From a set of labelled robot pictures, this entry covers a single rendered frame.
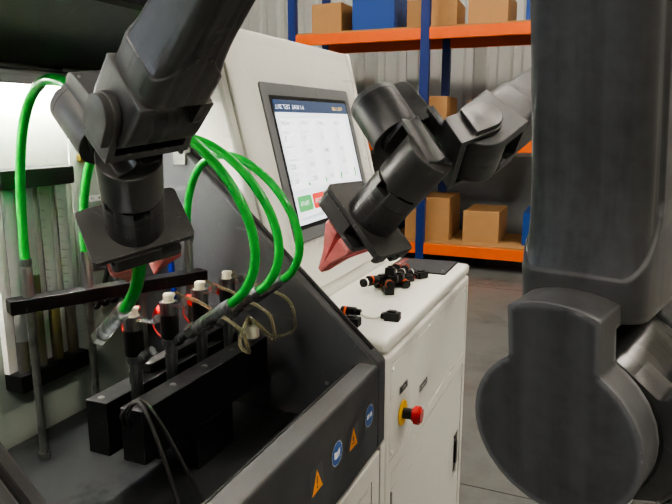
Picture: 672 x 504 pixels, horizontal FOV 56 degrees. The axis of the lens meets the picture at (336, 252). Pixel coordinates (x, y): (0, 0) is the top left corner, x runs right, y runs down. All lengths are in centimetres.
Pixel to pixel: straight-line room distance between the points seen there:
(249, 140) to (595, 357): 105
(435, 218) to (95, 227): 571
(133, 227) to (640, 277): 46
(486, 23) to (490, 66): 138
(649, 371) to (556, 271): 6
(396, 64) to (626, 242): 735
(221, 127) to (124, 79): 73
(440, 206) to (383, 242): 557
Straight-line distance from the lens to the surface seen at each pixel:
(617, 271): 29
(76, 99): 63
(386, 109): 68
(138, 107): 50
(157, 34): 49
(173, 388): 99
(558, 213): 29
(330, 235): 71
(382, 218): 68
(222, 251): 121
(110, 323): 80
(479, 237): 624
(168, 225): 67
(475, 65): 736
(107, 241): 66
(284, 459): 84
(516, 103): 71
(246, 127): 127
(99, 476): 110
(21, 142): 102
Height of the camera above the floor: 136
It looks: 11 degrees down
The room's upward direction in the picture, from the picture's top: straight up
